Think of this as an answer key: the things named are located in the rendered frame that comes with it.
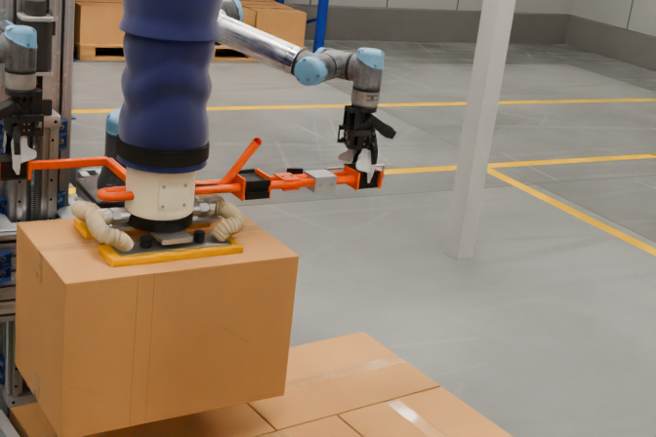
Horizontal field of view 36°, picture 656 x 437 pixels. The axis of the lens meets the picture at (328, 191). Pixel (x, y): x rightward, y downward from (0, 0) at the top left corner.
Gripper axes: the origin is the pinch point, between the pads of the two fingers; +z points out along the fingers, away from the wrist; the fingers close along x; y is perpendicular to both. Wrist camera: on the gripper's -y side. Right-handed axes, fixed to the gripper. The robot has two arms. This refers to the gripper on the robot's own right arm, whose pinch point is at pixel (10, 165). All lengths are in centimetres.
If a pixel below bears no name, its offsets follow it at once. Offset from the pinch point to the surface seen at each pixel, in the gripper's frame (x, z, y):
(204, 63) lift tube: -34, -34, 35
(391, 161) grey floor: 323, 121, 362
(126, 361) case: -46, 35, 15
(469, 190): 151, 80, 288
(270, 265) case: -46, 14, 52
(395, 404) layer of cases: -43, 66, 101
